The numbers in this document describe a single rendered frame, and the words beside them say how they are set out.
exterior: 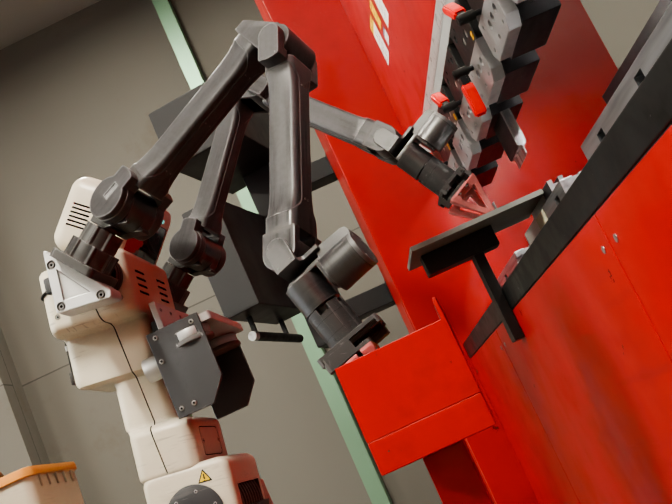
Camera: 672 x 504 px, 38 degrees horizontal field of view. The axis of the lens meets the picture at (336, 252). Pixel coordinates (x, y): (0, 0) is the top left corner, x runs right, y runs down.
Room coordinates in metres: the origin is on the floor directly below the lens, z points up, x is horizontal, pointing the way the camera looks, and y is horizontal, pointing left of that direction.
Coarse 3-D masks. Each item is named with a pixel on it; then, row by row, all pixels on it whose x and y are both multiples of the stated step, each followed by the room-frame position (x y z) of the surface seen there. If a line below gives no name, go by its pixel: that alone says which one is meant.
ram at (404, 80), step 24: (360, 0) 2.36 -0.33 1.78; (384, 0) 2.09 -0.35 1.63; (408, 0) 1.88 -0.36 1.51; (432, 0) 1.71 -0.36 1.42; (360, 24) 2.52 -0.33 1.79; (384, 24) 2.22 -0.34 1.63; (408, 24) 1.98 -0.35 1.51; (432, 24) 1.79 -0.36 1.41; (408, 48) 2.09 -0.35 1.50; (384, 72) 2.51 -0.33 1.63; (408, 72) 2.22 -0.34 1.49; (408, 96) 2.35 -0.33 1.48; (408, 120) 2.51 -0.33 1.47
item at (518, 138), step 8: (504, 112) 1.76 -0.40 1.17; (504, 120) 1.76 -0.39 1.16; (512, 120) 1.76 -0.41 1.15; (496, 128) 1.84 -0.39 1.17; (504, 128) 1.78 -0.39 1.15; (512, 128) 1.76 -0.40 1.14; (504, 136) 1.81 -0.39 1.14; (512, 136) 1.76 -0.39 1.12; (520, 136) 1.76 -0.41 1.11; (504, 144) 1.84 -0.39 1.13; (512, 144) 1.79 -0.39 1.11; (520, 144) 1.76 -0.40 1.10; (512, 152) 1.81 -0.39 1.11; (520, 152) 1.79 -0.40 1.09; (512, 160) 1.85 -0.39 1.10; (520, 160) 1.82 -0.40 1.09
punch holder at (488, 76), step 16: (464, 0) 1.56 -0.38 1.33; (464, 32) 1.61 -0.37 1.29; (480, 32) 1.56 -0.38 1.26; (464, 48) 1.66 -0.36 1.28; (480, 48) 1.56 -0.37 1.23; (480, 64) 1.60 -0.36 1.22; (496, 64) 1.56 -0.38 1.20; (512, 64) 1.56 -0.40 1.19; (528, 64) 1.57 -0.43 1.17; (480, 80) 1.65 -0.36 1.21; (496, 80) 1.58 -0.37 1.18; (512, 80) 1.61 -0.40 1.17; (528, 80) 1.65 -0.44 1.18; (480, 96) 1.70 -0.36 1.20; (496, 96) 1.66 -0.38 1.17; (512, 96) 1.70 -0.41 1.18
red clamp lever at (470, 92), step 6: (468, 66) 1.65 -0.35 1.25; (456, 72) 1.64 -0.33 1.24; (462, 72) 1.64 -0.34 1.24; (468, 72) 1.65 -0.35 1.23; (456, 78) 1.65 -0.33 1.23; (462, 78) 1.65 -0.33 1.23; (462, 84) 1.65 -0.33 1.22; (468, 84) 1.64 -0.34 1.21; (462, 90) 1.65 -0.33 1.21; (468, 90) 1.64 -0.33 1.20; (474, 90) 1.64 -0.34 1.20; (468, 96) 1.64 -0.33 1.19; (474, 96) 1.64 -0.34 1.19; (468, 102) 1.65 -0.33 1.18; (474, 102) 1.64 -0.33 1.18; (480, 102) 1.64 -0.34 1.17; (474, 108) 1.65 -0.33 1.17; (480, 108) 1.64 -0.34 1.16; (474, 114) 1.65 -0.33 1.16; (480, 114) 1.65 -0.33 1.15
